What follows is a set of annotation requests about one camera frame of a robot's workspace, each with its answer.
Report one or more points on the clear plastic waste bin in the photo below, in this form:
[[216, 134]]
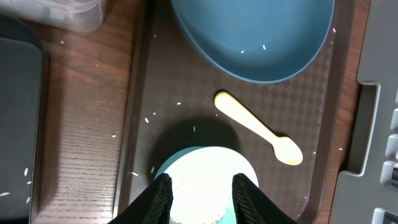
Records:
[[76, 15]]

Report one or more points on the yellow plastic spoon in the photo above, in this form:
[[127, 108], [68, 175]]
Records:
[[285, 149]]

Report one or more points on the dark blue plate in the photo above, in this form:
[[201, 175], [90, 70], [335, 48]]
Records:
[[259, 41]]

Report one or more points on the black rectangular tray bin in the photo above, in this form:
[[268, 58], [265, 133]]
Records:
[[23, 89]]

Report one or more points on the light blue rice bowl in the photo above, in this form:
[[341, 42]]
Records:
[[202, 184]]

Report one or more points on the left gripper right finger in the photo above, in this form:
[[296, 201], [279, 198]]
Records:
[[252, 206]]

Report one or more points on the grey dishwasher rack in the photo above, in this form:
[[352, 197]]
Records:
[[367, 190]]

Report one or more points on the brown serving tray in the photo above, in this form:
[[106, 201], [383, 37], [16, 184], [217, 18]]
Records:
[[170, 108]]

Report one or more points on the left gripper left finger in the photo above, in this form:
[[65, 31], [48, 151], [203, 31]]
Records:
[[152, 206]]

